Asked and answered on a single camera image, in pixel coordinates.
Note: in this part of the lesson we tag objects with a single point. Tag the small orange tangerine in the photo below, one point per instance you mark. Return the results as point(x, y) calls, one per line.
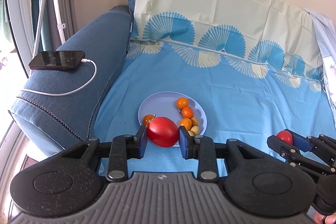
point(185, 123)
point(182, 102)
point(187, 112)
point(148, 119)

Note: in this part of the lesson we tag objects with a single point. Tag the teal curtain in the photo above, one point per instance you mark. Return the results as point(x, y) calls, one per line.
point(49, 24)

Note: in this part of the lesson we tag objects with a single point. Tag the white window frame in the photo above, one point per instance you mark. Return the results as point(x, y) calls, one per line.
point(19, 16)

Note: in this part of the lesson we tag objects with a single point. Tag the pale blue patterned cloth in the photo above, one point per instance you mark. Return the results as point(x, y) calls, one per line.
point(326, 43)

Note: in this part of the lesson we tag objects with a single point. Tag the person's right hand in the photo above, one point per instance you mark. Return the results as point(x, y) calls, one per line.
point(319, 220)

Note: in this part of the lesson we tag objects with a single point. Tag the black smartphone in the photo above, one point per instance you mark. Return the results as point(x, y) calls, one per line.
point(56, 60)

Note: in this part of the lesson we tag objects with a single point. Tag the red cherry tomato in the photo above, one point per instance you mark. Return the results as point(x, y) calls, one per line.
point(284, 137)
point(162, 131)

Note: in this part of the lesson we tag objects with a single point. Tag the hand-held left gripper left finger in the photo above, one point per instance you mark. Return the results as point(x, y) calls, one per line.
point(143, 144)

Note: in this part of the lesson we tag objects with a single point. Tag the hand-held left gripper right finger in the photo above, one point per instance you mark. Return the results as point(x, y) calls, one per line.
point(183, 144)

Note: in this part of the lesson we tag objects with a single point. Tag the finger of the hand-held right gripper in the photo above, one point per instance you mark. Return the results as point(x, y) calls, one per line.
point(287, 154)
point(302, 142)

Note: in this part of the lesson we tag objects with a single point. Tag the small tan longan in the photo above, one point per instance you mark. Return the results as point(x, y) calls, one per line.
point(189, 133)
point(195, 130)
point(194, 121)

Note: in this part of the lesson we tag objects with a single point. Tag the light blue plate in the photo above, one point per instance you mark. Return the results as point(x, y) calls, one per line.
point(162, 106)

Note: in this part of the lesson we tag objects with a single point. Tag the blue and cream printed sheet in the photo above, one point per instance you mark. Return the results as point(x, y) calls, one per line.
point(236, 98)

